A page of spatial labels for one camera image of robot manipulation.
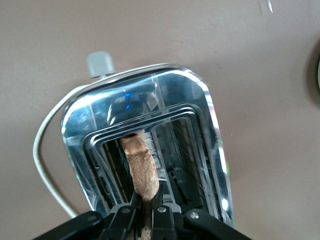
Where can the cream and chrome toaster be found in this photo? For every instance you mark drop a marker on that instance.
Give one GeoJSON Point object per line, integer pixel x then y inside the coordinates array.
{"type": "Point", "coordinates": [100, 120]}

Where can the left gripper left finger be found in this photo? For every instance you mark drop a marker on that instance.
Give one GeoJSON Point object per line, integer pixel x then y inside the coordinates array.
{"type": "Point", "coordinates": [120, 222]}

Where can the white bread slice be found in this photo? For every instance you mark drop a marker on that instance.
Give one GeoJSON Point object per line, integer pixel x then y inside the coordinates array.
{"type": "Point", "coordinates": [143, 170]}

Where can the pale green round plate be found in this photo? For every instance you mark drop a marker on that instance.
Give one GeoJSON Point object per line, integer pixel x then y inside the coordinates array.
{"type": "Point", "coordinates": [318, 72]}

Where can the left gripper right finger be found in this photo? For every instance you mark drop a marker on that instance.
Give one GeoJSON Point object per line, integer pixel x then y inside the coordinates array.
{"type": "Point", "coordinates": [165, 222]}

